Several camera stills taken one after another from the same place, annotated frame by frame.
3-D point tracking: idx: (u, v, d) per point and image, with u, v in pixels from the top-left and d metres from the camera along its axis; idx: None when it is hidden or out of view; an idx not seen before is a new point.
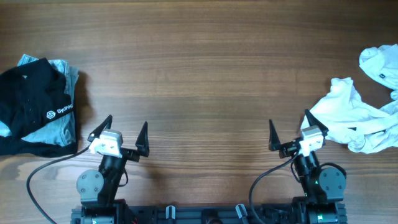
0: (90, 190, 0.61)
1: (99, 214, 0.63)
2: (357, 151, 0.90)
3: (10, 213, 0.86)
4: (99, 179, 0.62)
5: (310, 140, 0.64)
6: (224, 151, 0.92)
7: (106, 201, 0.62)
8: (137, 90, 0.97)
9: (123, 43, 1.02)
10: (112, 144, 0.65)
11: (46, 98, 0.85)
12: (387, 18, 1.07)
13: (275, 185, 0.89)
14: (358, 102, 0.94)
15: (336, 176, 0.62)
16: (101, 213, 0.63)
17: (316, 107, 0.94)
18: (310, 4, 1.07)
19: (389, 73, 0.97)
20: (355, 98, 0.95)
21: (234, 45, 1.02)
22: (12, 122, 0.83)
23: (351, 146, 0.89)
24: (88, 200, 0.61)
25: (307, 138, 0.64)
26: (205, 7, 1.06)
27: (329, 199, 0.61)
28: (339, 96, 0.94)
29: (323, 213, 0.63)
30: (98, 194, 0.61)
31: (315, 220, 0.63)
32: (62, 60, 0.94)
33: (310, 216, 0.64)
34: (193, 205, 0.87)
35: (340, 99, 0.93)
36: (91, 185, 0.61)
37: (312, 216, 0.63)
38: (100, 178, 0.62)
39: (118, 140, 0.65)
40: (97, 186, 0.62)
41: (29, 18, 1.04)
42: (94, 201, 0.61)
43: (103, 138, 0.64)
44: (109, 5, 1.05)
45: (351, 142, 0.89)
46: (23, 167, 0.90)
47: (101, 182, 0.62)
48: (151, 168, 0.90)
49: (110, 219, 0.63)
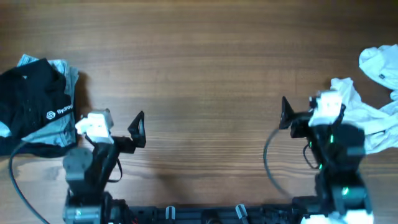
0: (77, 166, 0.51)
1: (84, 203, 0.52)
2: None
3: (10, 213, 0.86)
4: (86, 154, 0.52)
5: (329, 99, 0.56)
6: (224, 152, 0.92)
7: (92, 183, 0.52)
8: (137, 90, 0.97)
9: (123, 43, 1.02)
10: (100, 123, 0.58)
11: (46, 99, 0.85)
12: (387, 19, 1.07)
13: (275, 186, 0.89)
14: (358, 103, 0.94)
15: (356, 149, 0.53)
16: (86, 203, 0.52)
17: None
18: (310, 4, 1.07)
19: (388, 73, 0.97)
20: (355, 99, 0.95)
21: (234, 45, 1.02)
22: (13, 122, 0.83)
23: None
24: (72, 176, 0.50)
25: (326, 94, 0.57)
26: (205, 7, 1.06)
27: (349, 148, 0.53)
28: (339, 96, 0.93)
29: (349, 186, 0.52)
30: (84, 168, 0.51)
31: (340, 195, 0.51)
32: (62, 61, 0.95)
33: (333, 190, 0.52)
34: (193, 205, 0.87)
35: None
36: (76, 162, 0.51)
37: (336, 190, 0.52)
38: (88, 152, 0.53)
39: (106, 119, 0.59)
40: (82, 160, 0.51)
41: (28, 17, 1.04)
42: (81, 177, 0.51)
43: (90, 117, 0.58)
44: (109, 5, 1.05)
45: None
46: (23, 168, 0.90)
47: (90, 160, 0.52)
48: (152, 168, 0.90)
49: (96, 210, 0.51)
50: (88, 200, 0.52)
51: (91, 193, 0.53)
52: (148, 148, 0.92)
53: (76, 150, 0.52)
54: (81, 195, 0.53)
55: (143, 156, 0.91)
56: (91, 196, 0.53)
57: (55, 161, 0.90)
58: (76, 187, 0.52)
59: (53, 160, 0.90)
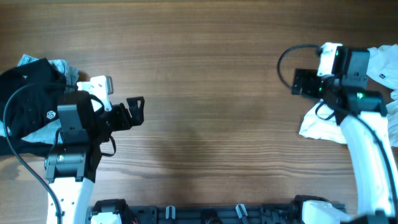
0: (70, 99, 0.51)
1: (71, 149, 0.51)
2: None
3: (11, 213, 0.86)
4: (82, 95, 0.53)
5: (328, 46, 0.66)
6: (224, 151, 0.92)
7: (84, 122, 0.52)
8: (137, 90, 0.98)
9: (123, 43, 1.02)
10: (101, 83, 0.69)
11: (46, 98, 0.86)
12: (387, 18, 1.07)
13: (274, 185, 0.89)
14: None
15: (362, 53, 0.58)
16: (71, 150, 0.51)
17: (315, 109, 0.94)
18: (310, 3, 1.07)
19: (389, 73, 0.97)
20: None
21: (234, 45, 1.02)
22: (12, 121, 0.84)
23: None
24: (64, 116, 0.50)
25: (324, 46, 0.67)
26: (205, 7, 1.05)
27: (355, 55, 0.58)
28: None
29: (363, 93, 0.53)
30: (78, 106, 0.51)
31: (354, 98, 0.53)
32: (62, 60, 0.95)
33: (347, 95, 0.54)
34: (193, 205, 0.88)
35: None
36: (69, 98, 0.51)
37: (349, 94, 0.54)
38: (83, 94, 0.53)
39: (107, 82, 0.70)
40: (76, 99, 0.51)
41: (28, 17, 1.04)
42: (75, 116, 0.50)
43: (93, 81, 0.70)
44: (108, 5, 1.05)
45: None
46: (23, 167, 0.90)
47: (86, 96, 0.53)
48: (152, 168, 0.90)
49: (80, 157, 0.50)
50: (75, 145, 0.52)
51: (79, 139, 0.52)
52: (148, 147, 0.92)
53: (74, 93, 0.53)
54: (69, 140, 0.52)
55: (143, 156, 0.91)
56: (81, 141, 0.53)
57: None
58: (65, 131, 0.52)
59: None
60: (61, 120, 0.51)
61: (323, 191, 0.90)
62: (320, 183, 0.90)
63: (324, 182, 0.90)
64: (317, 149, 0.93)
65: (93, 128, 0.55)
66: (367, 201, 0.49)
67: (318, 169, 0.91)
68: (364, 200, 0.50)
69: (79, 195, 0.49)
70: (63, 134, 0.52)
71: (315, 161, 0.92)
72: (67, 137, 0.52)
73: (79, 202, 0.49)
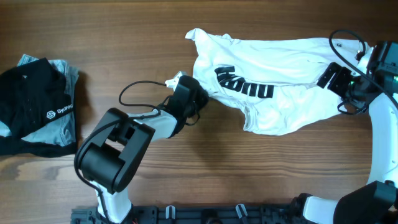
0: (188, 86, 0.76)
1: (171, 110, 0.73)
2: (259, 131, 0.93)
3: (10, 213, 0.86)
4: (194, 81, 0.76)
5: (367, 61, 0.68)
6: (224, 151, 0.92)
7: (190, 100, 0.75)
8: (136, 90, 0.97)
9: (123, 43, 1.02)
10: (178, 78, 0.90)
11: (46, 98, 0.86)
12: (387, 19, 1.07)
13: (274, 185, 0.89)
14: (240, 62, 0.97)
15: None
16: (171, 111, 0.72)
17: (199, 60, 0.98)
18: (310, 4, 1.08)
19: (340, 50, 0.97)
20: (234, 61, 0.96)
21: (236, 40, 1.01)
22: (12, 122, 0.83)
23: (256, 130, 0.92)
24: (180, 93, 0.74)
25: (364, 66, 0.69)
26: (204, 7, 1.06)
27: (385, 48, 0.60)
28: (208, 53, 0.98)
29: None
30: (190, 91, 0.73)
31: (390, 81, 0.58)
32: (62, 60, 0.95)
33: (385, 80, 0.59)
34: (193, 205, 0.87)
35: (199, 53, 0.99)
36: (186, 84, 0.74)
37: (387, 78, 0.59)
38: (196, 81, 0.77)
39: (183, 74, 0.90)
40: (191, 86, 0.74)
41: (28, 17, 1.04)
42: (186, 94, 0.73)
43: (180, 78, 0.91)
44: (109, 5, 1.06)
45: (275, 129, 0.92)
46: (23, 167, 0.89)
47: (196, 83, 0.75)
48: (152, 168, 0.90)
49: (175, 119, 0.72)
50: (175, 109, 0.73)
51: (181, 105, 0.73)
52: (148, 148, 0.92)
53: (191, 79, 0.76)
54: (171, 104, 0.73)
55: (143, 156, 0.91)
56: (180, 109, 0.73)
57: (55, 161, 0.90)
58: (175, 101, 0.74)
59: (53, 160, 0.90)
60: (176, 93, 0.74)
61: (324, 192, 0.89)
62: (321, 183, 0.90)
63: (324, 182, 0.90)
64: (317, 149, 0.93)
65: (190, 102, 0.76)
66: (384, 168, 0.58)
67: (318, 168, 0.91)
68: (377, 166, 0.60)
69: (170, 119, 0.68)
70: (174, 101, 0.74)
71: (315, 161, 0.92)
72: (171, 102, 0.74)
73: (165, 124, 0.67)
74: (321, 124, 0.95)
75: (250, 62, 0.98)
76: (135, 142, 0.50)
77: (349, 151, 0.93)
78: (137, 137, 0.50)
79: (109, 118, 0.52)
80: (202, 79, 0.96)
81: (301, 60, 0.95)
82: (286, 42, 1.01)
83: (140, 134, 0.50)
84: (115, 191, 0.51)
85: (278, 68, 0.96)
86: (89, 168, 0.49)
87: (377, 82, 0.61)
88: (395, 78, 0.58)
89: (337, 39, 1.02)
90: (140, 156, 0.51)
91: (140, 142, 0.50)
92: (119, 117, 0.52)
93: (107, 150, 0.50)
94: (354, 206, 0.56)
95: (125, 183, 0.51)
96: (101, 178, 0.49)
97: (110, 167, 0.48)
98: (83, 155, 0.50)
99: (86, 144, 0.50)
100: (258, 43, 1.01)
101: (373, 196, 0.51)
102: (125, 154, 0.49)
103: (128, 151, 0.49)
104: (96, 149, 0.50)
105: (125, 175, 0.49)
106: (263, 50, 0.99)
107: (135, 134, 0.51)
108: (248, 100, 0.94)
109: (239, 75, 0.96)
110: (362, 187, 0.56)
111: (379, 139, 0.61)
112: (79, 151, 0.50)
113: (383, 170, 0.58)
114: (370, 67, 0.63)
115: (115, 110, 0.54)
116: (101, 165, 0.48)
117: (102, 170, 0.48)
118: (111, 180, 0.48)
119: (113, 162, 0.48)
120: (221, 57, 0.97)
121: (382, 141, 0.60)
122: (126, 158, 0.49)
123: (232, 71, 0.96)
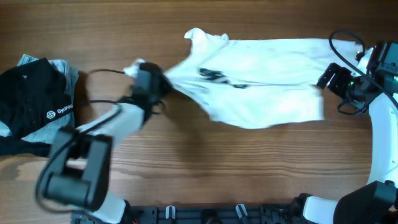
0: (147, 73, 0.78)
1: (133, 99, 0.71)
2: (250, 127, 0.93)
3: (11, 212, 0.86)
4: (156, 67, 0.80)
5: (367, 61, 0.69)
6: (224, 151, 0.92)
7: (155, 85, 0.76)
8: None
9: (123, 43, 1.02)
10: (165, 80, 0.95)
11: (46, 98, 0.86)
12: (387, 19, 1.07)
13: (274, 185, 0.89)
14: (232, 61, 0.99)
15: None
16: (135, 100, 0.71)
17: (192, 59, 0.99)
18: (310, 4, 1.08)
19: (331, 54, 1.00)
20: (227, 61, 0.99)
21: (238, 42, 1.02)
22: (12, 122, 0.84)
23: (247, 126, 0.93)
24: (140, 78, 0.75)
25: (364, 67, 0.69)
26: (204, 7, 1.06)
27: (385, 48, 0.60)
28: (201, 53, 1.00)
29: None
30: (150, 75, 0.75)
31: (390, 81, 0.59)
32: (62, 60, 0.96)
33: (385, 79, 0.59)
34: (193, 205, 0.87)
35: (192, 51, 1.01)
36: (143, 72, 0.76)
37: (387, 78, 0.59)
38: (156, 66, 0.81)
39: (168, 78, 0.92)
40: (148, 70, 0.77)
41: (28, 17, 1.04)
42: (150, 78, 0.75)
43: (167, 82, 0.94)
44: (109, 5, 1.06)
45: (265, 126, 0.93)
46: (23, 167, 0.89)
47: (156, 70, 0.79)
48: (152, 168, 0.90)
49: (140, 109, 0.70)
50: (138, 97, 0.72)
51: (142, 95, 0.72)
52: (148, 147, 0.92)
53: (154, 66, 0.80)
54: (136, 93, 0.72)
55: (143, 156, 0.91)
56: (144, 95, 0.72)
57: None
58: (137, 88, 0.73)
59: None
60: (137, 81, 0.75)
61: (324, 193, 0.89)
62: (321, 184, 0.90)
63: (324, 182, 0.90)
64: (317, 149, 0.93)
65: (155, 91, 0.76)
66: (384, 168, 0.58)
67: (318, 169, 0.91)
68: (377, 166, 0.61)
69: (132, 114, 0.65)
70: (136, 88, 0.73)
71: (315, 161, 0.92)
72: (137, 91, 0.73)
73: (128, 122, 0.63)
74: (321, 124, 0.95)
75: (252, 63, 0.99)
76: (94, 157, 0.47)
77: (350, 151, 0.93)
78: (96, 151, 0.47)
79: (63, 139, 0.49)
80: (203, 80, 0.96)
81: (301, 65, 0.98)
82: (280, 42, 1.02)
83: (97, 147, 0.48)
84: (94, 208, 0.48)
85: (269, 68, 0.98)
86: (57, 197, 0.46)
87: (377, 81, 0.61)
88: (395, 78, 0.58)
89: (337, 39, 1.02)
90: (105, 169, 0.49)
91: (101, 154, 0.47)
92: (69, 135, 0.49)
93: (69, 172, 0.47)
94: (354, 205, 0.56)
95: (99, 201, 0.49)
96: (73, 203, 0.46)
97: (77, 190, 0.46)
98: (46, 186, 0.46)
99: (45, 175, 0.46)
100: (254, 43, 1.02)
101: (373, 196, 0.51)
102: (89, 172, 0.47)
103: (91, 168, 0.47)
104: (58, 176, 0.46)
105: (97, 191, 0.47)
106: (256, 49, 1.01)
107: (92, 149, 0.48)
108: (232, 99, 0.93)
109: (231, 74, 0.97)
110: (362, 186, 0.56)
111: (379, 139, 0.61)
112: (42, 183, 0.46)
113: (382, 170, 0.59)
114: (369, 67, 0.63)
115: (64, 129, 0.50)
116: (67, 190, 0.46)
117: (70, 195, 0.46)
118: (83, 202, 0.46)
119: (79, 182, 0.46)
120: (224, 59, 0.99)
121: (382, 141, 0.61)
122: (91, 175, 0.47)
123: (224, 71, 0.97)
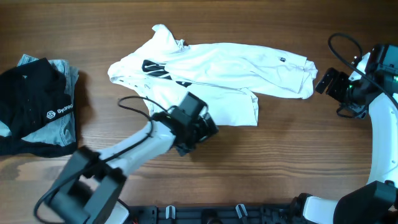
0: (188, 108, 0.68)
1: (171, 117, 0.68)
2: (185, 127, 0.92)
3: (11, 213, 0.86)
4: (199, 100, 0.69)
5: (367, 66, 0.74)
6: (224, 152, 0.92)
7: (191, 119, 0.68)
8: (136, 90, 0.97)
9: (123, 43, 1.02)
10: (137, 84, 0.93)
11: (46, 98, 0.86)
12: (387, 20, 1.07)
13: (274, 185, 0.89)
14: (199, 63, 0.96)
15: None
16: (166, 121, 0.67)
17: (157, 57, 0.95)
18: (310, 4, 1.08)
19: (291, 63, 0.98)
20: (193, 62, 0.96)
21: (203, 45, 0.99)
22: (13, 121, 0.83)
23: None
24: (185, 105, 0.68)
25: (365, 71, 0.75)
26: (204, 7, 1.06)
27: (384, 50, 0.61)
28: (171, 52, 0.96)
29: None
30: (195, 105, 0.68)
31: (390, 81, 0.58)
32: (62, 60, 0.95)
33: (385, 79, 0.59)
34: (193, 205, 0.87)
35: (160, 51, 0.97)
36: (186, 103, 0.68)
37: (387, 78, 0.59)
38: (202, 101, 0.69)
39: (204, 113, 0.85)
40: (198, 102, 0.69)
41: (28, 17, 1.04)
42: (191, 109, 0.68)
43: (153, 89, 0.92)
44: (109, 5, 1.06)
45: None
46: (23, 167, 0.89)
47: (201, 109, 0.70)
48: (152, 168, 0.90)
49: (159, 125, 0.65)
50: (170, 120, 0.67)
51: (180, 120, 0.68)
52: None
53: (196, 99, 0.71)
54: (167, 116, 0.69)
55: None
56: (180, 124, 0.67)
57: (55, 161, 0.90)
58: (177, 112, 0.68)
59: (53, 160, 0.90)
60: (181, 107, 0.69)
61: (324, 192, 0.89)
62: (321, 183, 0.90)
63: (324, 182, 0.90)
64: (317, 149, 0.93)
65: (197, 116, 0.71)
66: (385, 168, 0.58)
67: (318, 169, 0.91)
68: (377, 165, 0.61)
69: (161, 142, 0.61)
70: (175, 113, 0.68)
71: (315, 161, 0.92)
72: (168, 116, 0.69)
73: (154, 149, 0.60)
74: (321, 124, 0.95)
75: (217, 66, 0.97)
76: (100, 193, 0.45)
77: (349, 151, 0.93)
78: (104, 186, 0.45)
79: (78, 163, 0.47)
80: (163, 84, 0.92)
81: (267, 72, 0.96)
82: (255, 46, 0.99)
83: (109, 183, 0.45)
84: None
85: (232, 73, 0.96)
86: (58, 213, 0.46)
87: (377, 82, 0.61)
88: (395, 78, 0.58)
89: (337, 40, 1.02)
90: (111, 204, 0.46)
91: (108, 192, 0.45)
92: (88, 160, 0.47)
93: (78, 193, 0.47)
94: (354, 206, 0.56)
95: None
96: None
97: (79, 215, 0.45)
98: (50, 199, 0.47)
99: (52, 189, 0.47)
100: (231, 46, 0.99)
101: (372, 196, 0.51)
102: (91, 204, 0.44)
103: (94, 202, 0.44)
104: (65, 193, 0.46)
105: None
106: (225, 51, 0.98)
107: (102, 184, 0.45)
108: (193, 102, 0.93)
109: (185, 75, 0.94)
110: (362, 187, 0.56)
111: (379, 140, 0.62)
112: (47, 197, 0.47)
113: (383, 170, 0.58)
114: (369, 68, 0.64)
115: (86, 150, 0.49)
116: (70, 211, 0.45)
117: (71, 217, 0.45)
118: None
119: (81, 210, 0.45)
120: (179, 65, 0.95)
121: (382, 141, 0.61)
122: (93, 210, 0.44)
123: (185, 71, 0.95)
